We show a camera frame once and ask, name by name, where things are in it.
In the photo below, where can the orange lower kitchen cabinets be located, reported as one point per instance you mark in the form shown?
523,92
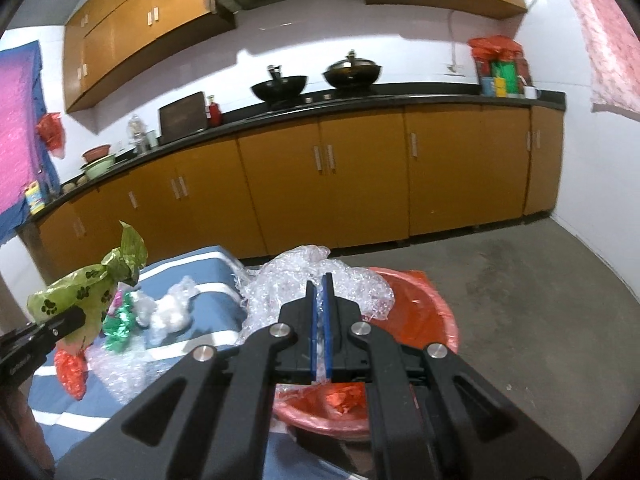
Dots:
360,180

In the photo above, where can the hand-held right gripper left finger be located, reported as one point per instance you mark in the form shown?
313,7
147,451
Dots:
312,325

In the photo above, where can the dark cutting board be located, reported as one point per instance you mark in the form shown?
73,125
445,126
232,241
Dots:
182,117

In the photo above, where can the red bottle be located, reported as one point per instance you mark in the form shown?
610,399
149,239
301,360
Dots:
215,112

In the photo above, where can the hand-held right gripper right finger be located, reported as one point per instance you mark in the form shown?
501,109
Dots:
329,325

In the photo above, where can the small bubble wrap piece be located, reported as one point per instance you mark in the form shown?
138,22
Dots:
120,375

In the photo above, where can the person's left forearm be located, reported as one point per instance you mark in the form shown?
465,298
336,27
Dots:
22,425

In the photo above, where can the glass jar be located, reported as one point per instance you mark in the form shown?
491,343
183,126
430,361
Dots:
135,135

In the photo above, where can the hanging red plastic bag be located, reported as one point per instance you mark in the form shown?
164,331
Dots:
51,132

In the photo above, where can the white mug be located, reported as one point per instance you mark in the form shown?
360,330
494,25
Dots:
530,92

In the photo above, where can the yellow bottle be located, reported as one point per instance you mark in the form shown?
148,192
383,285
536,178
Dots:
34,199

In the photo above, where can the black wok with lid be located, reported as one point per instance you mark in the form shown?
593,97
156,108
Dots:
352,74

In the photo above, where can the green paw print bag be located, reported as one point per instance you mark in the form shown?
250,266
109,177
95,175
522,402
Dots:
75,290

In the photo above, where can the black kitchen countertop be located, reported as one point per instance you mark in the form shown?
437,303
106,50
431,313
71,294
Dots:
450,97

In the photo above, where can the large bubble wrap sheet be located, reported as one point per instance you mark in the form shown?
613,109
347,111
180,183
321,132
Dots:
280,285

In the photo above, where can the red bowl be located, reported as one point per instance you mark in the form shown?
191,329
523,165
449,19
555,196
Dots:
96,152

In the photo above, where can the pink and blue curtain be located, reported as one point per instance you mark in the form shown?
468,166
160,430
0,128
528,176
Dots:
17,135

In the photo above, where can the pink floral cloth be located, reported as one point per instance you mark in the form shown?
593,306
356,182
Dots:
605,35

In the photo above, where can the white wall socket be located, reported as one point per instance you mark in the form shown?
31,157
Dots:
454,68

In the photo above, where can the crumpled red foil wrapper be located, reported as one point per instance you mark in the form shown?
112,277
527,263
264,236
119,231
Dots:
345,398

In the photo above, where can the blue white striped blanket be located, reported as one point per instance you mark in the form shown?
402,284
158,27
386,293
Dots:
210,270

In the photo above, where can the clear plastic bag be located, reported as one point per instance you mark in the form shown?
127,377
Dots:
170,315

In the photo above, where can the red plastic basin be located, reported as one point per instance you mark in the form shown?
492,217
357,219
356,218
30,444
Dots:
425,320

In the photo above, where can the pink wrapper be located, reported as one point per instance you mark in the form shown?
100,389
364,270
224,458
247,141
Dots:
116,302

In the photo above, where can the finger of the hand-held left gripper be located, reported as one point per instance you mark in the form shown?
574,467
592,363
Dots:
65,321

